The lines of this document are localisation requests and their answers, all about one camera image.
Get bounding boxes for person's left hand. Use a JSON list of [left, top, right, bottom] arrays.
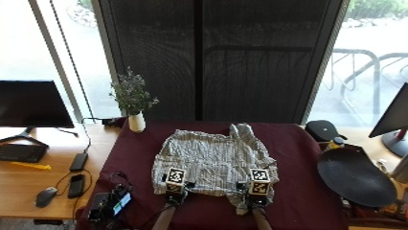
[[161, 172, 198, 206]]

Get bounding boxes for person's right hand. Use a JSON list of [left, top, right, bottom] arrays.
[[235, 180, 274, 210]]

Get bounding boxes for striped grey white shirt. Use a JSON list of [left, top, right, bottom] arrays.
[[150, 123, 281, 216]]

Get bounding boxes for left glove white marker cube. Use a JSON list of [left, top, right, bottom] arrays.
[[165, 167, 189, 195]]

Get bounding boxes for glove white marker cube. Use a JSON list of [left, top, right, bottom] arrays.
[[247, 168, 273, 196], [165, 167, 189, 195]]

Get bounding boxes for right glove white marker cube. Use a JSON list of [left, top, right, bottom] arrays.
[[247, 168, 273, 196]]

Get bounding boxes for maroon tablecloth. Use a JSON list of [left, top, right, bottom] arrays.
[[76, 120, 351, 230]]

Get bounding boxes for small device with lit screen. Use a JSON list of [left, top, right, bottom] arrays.
[[110, 191, 134, 217]]

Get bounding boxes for black electronics box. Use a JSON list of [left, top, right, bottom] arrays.
[[87, 192, 113, 222]]

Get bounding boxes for black smartphone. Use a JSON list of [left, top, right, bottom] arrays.
[[67, 173, 87, 199]]

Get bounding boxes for white vase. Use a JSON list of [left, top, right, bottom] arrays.
[[128, 110, 146, 133]]

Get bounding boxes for yellow bottle with black cap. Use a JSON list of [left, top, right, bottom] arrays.
[[326, 136, 347, 151]]

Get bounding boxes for black power bank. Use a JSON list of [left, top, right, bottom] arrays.
[[69, 151, 89, 173]]

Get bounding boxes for black zip case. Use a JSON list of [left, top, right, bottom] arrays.
[[303, 120, 350, 144]]

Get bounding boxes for black power adapter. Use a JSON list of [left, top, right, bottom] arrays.
[[101, 116, 128, 128]]

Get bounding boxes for grey computer mouse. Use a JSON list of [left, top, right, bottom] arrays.
[[35, 186, 59, 209]]

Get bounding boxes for green flower bunch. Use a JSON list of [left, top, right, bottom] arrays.
[[109, 66, 161, 116]]

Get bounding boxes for yellow flat tool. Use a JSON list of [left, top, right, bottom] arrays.
[[11, 161, 52, 171]]

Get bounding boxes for black keyboard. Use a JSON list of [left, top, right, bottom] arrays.
[[0, 143, 49, 164]]

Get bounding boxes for black monitor with red stand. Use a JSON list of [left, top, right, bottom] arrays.
[[367, 81, 408, 158]]

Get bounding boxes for dark mesh window screen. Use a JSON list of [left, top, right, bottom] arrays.
[[90, 0, 351, 125]]

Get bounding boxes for black computer monitor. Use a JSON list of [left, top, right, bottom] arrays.
[[0, 80, 77, 148]]

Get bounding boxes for metal bike rack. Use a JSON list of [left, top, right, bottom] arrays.
[[324, 47, 408, 127]]

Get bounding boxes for tangled black cables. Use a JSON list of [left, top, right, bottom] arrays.
[[109, 171, 134, 194]]

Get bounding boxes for black cable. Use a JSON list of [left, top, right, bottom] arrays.
[[80, 116, 108, 155]]

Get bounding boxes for blind bead chain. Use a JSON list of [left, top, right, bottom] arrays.
[[48, 0, 96, 120]]

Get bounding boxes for white window frame post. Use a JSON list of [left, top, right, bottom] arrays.
[[27, 0, 96, 123]]

